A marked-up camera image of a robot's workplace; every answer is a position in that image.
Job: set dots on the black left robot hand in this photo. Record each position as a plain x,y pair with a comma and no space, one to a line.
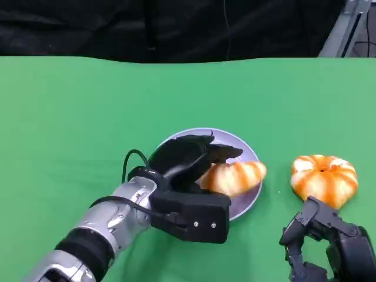
182,155

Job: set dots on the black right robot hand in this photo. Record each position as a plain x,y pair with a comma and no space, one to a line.
355,252

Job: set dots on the orange and white bread roll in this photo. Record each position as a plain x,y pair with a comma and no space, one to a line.
323,179
235,176

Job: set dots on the lilac plate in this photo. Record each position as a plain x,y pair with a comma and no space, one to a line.
243,202

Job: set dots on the green table cloth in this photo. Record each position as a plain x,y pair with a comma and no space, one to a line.
88,102

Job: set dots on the black backdrop cloth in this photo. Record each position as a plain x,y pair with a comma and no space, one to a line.
88,29

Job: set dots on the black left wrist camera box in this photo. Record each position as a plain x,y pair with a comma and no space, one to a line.
202,217

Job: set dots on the aluminium frame profile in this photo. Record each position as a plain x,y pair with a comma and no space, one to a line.
337,32

